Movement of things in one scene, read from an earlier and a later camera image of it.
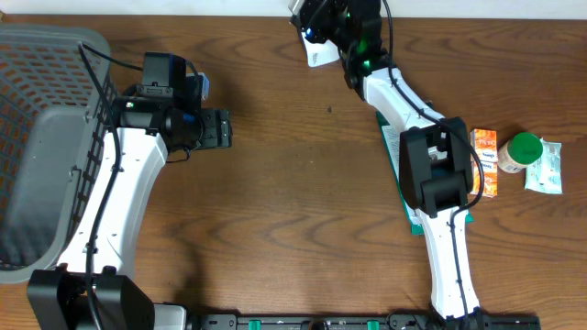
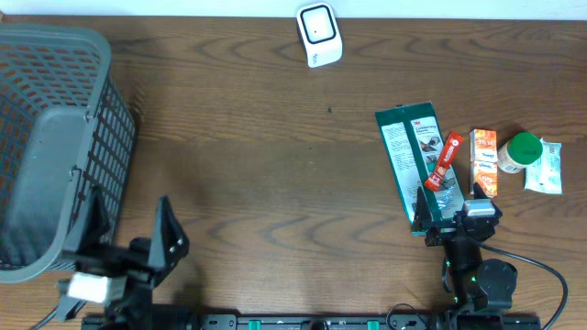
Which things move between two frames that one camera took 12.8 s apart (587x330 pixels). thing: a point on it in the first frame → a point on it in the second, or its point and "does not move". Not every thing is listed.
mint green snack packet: (545, 175) does not move
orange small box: (490, 175) does not move
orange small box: (484, 142) does not move
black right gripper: (343, 5) → (424, 221)
